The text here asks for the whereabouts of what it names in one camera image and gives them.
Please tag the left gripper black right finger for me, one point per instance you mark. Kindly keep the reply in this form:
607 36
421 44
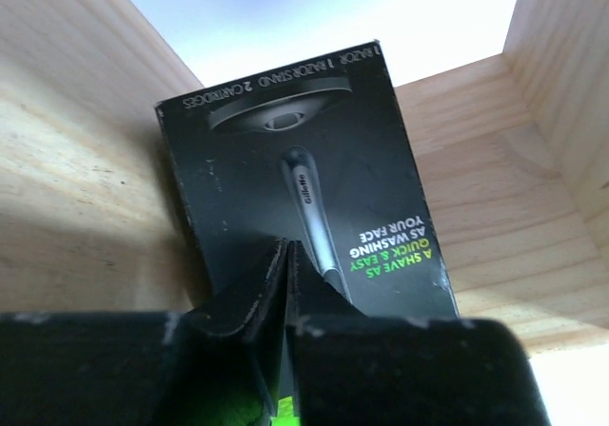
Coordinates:
352 369

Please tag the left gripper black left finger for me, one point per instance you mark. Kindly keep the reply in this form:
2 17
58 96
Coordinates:
218 364

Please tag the black green Gillette box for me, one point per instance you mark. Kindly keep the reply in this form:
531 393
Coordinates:
315 152

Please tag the wooden three-tier shelf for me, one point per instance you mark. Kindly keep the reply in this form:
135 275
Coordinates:
513 152

